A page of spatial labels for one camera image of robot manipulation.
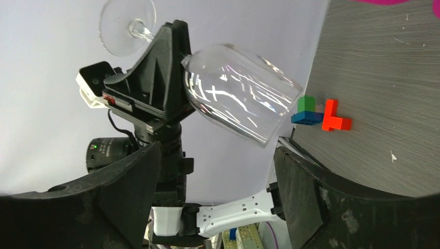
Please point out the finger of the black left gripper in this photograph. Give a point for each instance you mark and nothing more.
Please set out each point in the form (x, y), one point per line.
(157, 78)

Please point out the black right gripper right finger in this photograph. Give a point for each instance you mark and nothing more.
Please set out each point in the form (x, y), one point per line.
(325, 210)

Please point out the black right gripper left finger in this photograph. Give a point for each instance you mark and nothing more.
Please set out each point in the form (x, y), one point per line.
(108, 208)

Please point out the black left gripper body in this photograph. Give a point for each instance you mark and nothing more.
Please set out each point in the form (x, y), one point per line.
(142, 115)

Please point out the clear glass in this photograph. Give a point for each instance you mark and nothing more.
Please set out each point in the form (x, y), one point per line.
(233, 88)

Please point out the pink wine glass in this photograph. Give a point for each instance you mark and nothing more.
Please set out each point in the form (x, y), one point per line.
(434, 6)

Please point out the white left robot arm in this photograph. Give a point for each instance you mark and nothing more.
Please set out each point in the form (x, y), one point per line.
(176, 221)

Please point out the red toy block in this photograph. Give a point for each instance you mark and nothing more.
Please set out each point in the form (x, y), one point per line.
(333, 122)

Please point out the blue toy block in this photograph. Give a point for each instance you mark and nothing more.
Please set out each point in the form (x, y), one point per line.
(307, 118)

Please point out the green toy block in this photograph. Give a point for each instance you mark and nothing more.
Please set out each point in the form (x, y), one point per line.
(306, 104)

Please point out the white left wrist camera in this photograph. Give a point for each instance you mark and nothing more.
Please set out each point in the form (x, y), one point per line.
(91, 83)

